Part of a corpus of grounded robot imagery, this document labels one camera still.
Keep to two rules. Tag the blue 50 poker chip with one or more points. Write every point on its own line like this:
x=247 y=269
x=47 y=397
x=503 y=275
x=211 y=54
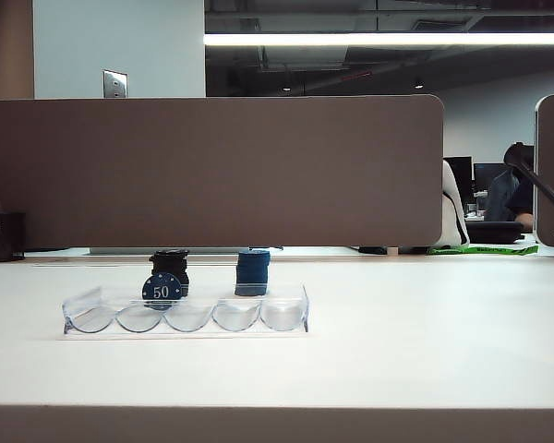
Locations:
x=161 y=291

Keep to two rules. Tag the blue poker chip stack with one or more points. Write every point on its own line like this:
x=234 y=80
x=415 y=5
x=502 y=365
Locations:
x=251 y=272

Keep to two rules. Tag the black poker chip stack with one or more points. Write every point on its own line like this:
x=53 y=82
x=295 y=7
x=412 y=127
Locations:
x=173 y=262

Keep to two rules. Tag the clear plastic chip tray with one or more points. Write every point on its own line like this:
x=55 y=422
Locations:
x=189 y=323

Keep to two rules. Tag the wide brown desk partition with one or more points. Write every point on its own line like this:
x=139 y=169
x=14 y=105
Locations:
x=212 y=171

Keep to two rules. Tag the black partition foot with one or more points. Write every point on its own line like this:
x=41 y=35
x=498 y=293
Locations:
x=371 y=249

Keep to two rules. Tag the small white cup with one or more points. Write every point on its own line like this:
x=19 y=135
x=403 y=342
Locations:
x=392 y=251

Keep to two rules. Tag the white chair back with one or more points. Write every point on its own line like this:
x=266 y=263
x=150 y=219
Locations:
x=452 y=217

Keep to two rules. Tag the black computer monitor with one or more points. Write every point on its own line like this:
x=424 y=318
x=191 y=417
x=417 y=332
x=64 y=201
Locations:
x=461 y=173
x=485 y=175

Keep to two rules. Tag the long ceiling light strip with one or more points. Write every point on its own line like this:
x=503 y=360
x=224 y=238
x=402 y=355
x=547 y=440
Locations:
x=374 y=39

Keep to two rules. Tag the green tape strip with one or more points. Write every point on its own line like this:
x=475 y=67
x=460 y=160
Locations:
x=489 y=249

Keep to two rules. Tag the black round seat cushion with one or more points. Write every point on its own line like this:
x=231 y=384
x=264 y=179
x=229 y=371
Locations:
x=494 y=231

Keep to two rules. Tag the person in dark shirt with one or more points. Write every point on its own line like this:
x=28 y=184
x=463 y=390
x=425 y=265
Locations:
x=503 y=194

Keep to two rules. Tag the black mesh pen holder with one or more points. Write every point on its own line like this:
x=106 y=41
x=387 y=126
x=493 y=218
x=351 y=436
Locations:
x=9 y=235

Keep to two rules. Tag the black diagonal pole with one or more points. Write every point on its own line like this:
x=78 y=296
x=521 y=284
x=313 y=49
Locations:
x=550 y=190

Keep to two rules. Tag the silver wall switch plate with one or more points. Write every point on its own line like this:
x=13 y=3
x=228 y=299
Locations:
x=115 y=84

